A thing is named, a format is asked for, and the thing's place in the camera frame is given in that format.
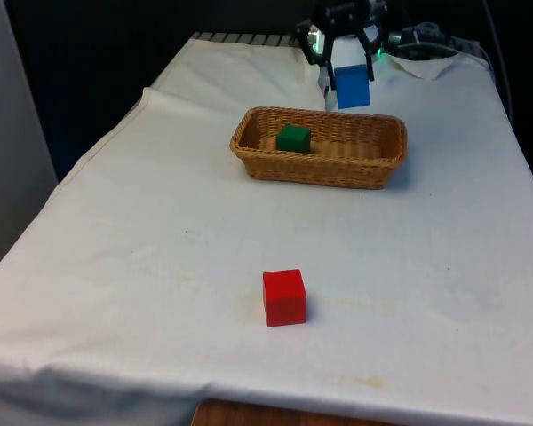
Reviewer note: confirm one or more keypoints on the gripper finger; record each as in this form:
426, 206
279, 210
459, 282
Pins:
372, 49
316, 44

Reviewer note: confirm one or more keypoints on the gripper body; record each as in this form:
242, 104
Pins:
346, 12

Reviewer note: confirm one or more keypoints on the blue cube block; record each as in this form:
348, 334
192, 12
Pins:
352, 88

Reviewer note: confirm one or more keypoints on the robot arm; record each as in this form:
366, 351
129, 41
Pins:
349, 51

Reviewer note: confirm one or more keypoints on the wicker basket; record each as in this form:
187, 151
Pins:
337, 171

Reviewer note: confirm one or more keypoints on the green cube block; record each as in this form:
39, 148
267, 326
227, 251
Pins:
294, 139

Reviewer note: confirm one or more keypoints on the red cube block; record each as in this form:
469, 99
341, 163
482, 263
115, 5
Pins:
284, 298

